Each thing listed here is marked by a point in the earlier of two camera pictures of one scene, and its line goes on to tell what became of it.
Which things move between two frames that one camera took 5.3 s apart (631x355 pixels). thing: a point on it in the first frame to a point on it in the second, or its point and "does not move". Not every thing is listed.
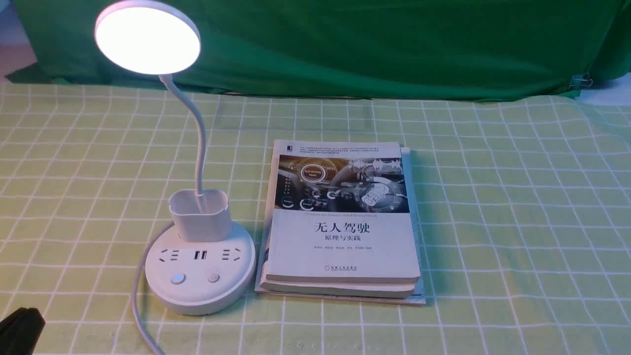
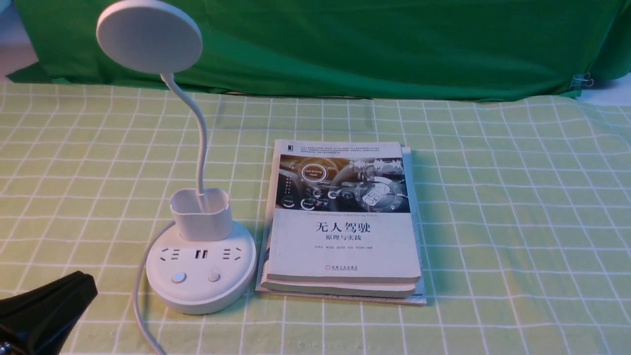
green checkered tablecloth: (525, 206) does not move
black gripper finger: (19, 331) to (39, 322)
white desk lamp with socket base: (201, 266) does not move
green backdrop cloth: (421, 49) does not move
